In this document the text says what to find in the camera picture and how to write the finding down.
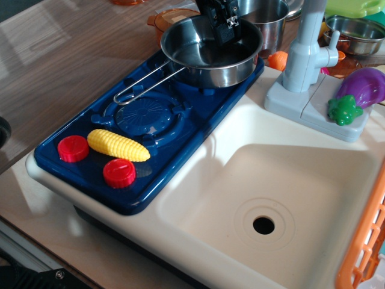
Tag steel pan with wire handle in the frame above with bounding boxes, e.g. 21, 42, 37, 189
113, 16, 263, 105

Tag red stove knob right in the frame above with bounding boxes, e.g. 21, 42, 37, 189
103, 158, 137, 188

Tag orange dish rack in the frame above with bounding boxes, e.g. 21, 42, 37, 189
335, 176, 384, 288

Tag yellow toy corn cob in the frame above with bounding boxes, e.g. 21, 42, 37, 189
87, 129, 151, 162

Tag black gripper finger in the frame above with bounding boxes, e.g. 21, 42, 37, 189
196, 0, 241, 46

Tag steel bowl with handles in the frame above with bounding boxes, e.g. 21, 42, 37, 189
322, 15, 384, 55

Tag transparent orange toy pot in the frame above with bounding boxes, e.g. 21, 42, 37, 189
147, 8, 200, 48

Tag red stove knob left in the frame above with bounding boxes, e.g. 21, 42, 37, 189
57, 135, 90, 163

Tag transparent orange lid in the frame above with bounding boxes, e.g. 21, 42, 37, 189
327, 55, 362, 79

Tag cream toy sink unit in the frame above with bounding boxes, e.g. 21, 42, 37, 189
26, 68, 384, 288

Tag black cable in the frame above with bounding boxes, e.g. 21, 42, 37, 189
0, 116, 12, 149

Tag green plastic lid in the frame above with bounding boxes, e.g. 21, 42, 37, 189
325, 0, 384, 18

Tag purple toy eggplant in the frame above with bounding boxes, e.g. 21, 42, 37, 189
327, 67, 384, 126

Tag orange toy carrot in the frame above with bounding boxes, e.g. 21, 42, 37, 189
268, 51, 288, 72

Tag black bracket with screw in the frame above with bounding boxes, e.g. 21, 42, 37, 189
1, 250, 90, 289

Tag tall steel pot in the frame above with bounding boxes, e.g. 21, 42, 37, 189
238, 0, 289, 59

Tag blue toy stove top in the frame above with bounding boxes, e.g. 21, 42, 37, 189
34, 52, 264, 215

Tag red stove knob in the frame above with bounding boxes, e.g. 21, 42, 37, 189
57, 135, 90, 163
103, 158, 137, 188

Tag grey toy faucet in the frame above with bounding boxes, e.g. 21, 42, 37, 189
264, 1, 372, 142

